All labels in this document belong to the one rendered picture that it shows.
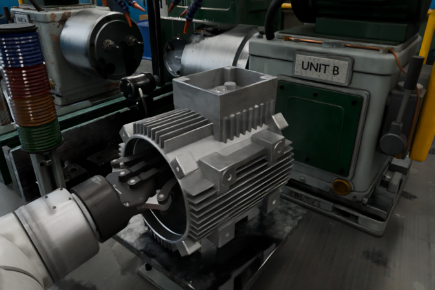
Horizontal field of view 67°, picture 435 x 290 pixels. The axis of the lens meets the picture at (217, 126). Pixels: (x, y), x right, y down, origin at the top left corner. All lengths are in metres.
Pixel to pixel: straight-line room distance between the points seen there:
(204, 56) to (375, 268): 0.58
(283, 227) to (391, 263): 0.25
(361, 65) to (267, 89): 0.21
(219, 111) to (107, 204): 0.17
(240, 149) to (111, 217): 0.18
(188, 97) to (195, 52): 0.41
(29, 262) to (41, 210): 0.05
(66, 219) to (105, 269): 0.30
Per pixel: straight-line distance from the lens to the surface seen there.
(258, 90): 0.47
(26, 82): 0.55
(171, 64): 1.24
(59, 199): 0.41
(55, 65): 1.43
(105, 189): 0.41
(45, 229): 0.39
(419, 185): 0.99
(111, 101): 1.11
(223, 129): 0.44
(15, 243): 0.39
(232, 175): 0.41
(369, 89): 0.65
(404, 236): 0.80
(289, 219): 0.58
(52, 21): 1.41
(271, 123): 0.50
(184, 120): 0.44
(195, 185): 0.41
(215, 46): 0.84
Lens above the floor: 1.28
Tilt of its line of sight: 25 degrees down
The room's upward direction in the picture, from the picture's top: straight up
